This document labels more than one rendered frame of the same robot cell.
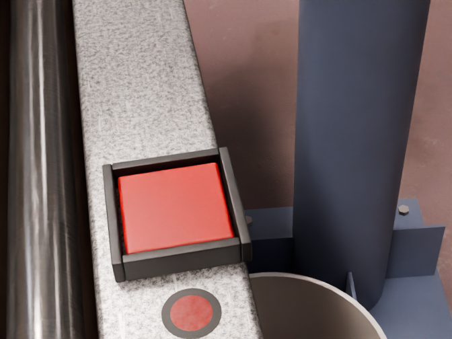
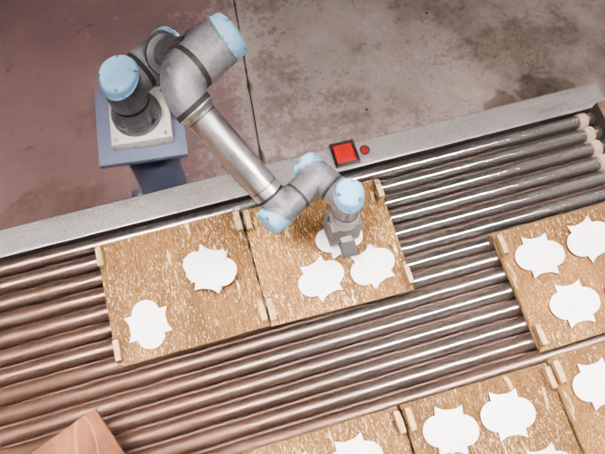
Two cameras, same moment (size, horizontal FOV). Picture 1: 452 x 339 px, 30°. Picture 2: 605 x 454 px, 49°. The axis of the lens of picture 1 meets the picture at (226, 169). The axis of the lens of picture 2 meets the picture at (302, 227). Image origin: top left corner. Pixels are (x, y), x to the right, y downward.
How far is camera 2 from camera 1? 1.79 m
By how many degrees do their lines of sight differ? 52
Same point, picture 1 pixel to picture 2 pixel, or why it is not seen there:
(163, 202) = (344, 154)
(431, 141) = (93, 182)
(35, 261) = (357, 176)
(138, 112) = not seen: hidden behind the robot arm
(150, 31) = (284, 167)
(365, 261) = not seen: hidden behind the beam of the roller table
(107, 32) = (286, 177)
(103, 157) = not seen: hidden behind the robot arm
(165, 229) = (350, 153)
